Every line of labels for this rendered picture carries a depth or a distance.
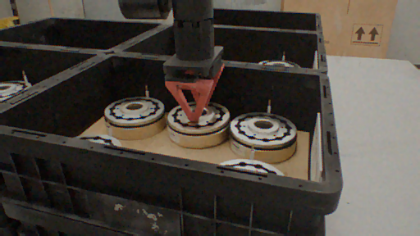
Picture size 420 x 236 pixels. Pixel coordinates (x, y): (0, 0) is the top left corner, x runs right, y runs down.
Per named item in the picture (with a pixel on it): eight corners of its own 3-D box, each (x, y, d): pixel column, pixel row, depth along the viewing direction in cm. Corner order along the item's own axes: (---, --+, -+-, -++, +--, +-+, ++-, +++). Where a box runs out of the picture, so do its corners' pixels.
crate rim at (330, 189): (326, 87, 51) (329, 73, 50) (340, 220, 25) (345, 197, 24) (111, 64, 61) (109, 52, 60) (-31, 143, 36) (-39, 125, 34)
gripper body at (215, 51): (162, 77, 44) (157, 24, 40) (185, 56, 52) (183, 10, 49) (207, 80, 42) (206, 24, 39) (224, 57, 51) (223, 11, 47)
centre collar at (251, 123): (280, 122, 49) (281, 119, 49) (276, 138, 45) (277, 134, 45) (250, 118, 51) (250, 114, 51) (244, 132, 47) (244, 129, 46)
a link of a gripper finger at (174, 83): (168, 125, 48) (162, 67, 44) (183, 106, 54) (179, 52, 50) (211, 130, 46) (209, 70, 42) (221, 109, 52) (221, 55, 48)
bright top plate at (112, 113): (172, 102, 57) (171, 99, 57) (150, 129, 48) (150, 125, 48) (122, 97, 59) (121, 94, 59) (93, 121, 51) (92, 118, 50)
